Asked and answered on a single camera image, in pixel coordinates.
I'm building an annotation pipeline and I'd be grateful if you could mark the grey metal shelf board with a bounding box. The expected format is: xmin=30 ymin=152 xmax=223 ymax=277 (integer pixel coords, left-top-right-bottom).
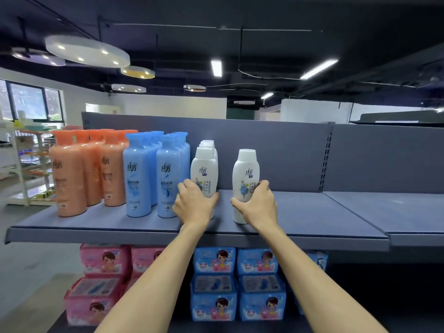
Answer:
xmin=323 ymin=191 xmax=444 ymax=247
xmin=5 ymin=189 xmax=391 ymax=252

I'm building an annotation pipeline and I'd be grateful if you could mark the dark shelf unit top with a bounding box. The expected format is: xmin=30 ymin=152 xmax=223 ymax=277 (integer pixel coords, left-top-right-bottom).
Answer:
xmin=348 ymin=108 xmax=444 ymax=128

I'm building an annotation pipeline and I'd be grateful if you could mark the round yellow ceiling lamp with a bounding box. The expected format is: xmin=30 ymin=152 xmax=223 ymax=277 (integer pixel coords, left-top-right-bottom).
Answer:
xmin=120 ymin=66 xmax=155 ymax=80

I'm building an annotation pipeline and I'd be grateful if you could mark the group of orange shampoo bottles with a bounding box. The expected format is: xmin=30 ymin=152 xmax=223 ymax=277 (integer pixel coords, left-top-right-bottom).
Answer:
xmin=49 ymin=129 xmax=139 ymax=218

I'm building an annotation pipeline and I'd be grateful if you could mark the person's left hand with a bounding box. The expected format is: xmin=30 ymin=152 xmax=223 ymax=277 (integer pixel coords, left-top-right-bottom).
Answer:
xmin=172 ymin=179 xmax=220 ymax=230

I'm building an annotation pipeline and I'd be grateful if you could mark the person's right forearm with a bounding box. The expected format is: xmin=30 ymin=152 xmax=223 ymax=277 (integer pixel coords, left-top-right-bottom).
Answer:
xmin=248 ymin=222 xmax=352 ymax=333

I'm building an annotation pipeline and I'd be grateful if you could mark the person's left forearm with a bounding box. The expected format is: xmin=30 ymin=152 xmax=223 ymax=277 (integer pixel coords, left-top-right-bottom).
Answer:
xmin=95 ymin=223 xmax=205 ymax=333

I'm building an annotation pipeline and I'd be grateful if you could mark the white rack with goods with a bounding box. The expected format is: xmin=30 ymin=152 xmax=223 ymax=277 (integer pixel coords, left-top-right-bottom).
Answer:
xmin=0 ymin=118 xmax=65 ymax=207

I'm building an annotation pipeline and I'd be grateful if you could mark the large round white ceiling lamp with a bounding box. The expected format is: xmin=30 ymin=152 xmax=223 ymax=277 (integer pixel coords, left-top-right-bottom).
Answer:
xmin=44 ymin=35 xmax=131 ymax=68

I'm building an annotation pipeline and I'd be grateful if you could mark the grey shelf back panel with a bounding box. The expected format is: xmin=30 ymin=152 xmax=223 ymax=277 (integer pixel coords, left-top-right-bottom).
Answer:
xmin=328 ymin=123 xmax=444 ymax=194
xmin=81 ymin=112 xmax=334 ymax=191

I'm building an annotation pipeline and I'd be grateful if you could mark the person's right hand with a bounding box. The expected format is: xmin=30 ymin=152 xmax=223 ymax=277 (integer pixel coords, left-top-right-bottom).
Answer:
xmin=231 ymin=180 xmax=278 ymax=233

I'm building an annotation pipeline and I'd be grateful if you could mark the group of blue shampoo bottles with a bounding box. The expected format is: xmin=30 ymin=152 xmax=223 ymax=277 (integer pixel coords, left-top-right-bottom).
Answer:
xmin=123 ymin=131 xmax=191 ymax=219

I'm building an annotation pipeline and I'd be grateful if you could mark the pink pad packet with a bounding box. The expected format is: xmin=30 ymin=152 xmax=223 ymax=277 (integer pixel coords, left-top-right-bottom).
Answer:
xmin=63 ymin=275 xmax=126 ymax=326
xmin=80 ymin=244 xmax=132 ymax=275
xmin=131 ymin=245 xmax=164 ymax=278

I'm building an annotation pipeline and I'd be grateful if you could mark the blue pad packet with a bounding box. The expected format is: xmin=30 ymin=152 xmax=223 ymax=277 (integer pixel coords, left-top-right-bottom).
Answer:
xmin=190 ymin=274 xmax=238 ymax=322
xmin=239 ymin=274 xmax=288 ymax=322
xmin=307 ymin=251 xmax=329 ymax=273
xmin=192 ymin=247 xmax=237 ymax=276
xmin=237 ymin=248 xmax=278 ymax=276

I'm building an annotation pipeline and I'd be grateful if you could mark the grey slotted shelf upright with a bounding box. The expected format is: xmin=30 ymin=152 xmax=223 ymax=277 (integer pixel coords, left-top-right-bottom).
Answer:
xmin=320 ymin=123 xmax=336 ymax=193

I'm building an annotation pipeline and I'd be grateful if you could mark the black framed window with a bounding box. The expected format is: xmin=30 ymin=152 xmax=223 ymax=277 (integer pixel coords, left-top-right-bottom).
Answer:
xmin=0 ymin=79 xmax=65 ymax=122

